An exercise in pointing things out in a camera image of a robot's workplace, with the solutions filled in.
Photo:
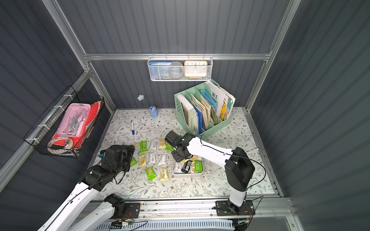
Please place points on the aluminium rail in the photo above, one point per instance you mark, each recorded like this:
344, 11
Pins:
95, 213

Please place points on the mint green file organizer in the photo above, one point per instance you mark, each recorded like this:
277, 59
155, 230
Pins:
198, 96

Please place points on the blue white marker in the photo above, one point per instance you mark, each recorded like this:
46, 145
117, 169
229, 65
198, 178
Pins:
132, 127

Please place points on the white storage box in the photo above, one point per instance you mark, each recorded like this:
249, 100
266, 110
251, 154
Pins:
196, 168

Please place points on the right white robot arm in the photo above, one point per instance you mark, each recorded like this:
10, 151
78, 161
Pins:
238, 168

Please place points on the blue small bottle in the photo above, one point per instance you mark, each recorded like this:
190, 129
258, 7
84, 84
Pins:
152, 109

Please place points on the white book WE cover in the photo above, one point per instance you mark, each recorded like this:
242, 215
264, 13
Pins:
219, 96

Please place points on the blue box in basket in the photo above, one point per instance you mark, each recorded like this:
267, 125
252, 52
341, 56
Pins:
159, 70

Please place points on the grey tape roll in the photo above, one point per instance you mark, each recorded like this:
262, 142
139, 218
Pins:
176, 70

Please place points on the yellow white clock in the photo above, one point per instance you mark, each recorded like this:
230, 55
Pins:
195, 69

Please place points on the black wire side basket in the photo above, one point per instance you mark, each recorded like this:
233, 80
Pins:
43, 131

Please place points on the black white pen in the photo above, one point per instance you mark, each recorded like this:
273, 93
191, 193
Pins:
253, 151

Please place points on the white cookie packet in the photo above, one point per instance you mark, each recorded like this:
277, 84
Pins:
163, 159
152, 158
153, 145

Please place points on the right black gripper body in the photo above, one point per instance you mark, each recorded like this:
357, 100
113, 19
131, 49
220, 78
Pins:
179, 154

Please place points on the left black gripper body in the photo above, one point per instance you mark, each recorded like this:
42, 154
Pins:
127, 156

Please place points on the black cookie packet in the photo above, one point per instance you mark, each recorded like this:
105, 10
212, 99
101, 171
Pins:
186, 168

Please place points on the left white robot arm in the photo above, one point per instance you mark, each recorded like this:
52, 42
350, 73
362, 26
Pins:
90, 184

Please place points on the white brown book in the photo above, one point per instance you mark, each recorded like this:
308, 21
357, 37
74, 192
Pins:
189, 114

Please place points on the pink plastic case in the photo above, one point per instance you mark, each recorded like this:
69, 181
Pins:
74, 120

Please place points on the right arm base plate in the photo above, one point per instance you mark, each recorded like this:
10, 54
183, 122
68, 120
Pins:
226, 208

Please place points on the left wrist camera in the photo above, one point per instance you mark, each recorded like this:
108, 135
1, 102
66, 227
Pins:
101, 154

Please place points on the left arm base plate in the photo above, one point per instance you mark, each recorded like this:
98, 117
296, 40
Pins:
128, 211

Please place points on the clear tape roll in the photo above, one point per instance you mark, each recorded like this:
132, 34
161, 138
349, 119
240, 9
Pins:
61, 143

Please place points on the white wire wall basket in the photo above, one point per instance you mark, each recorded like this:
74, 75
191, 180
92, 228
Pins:
209, 59

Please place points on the green cookie packet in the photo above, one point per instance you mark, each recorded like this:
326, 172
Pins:
151, 174
143, 146
168, 147
133, 162

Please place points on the blue folder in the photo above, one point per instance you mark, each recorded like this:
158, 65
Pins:
201, 126

